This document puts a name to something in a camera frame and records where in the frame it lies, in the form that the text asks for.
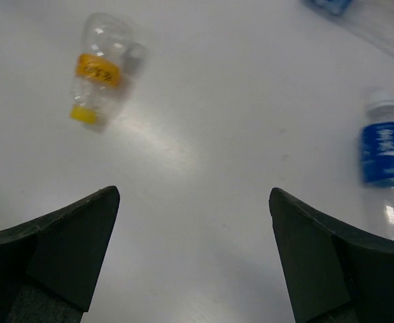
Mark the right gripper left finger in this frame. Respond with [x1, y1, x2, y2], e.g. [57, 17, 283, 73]
[0, 186, 120, 322]

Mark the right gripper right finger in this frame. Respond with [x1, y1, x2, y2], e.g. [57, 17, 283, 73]
[268, 188, 394, 322]

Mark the blue label bottle white cap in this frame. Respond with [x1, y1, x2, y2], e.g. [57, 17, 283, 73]
[358, 89, 394, 240]

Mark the orange label bottle yellow cap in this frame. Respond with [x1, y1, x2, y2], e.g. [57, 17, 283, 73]
[69, 12, 148, 132]

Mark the blue label bottle at back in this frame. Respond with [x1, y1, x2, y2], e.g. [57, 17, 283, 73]
[303, 0, 394, 57]

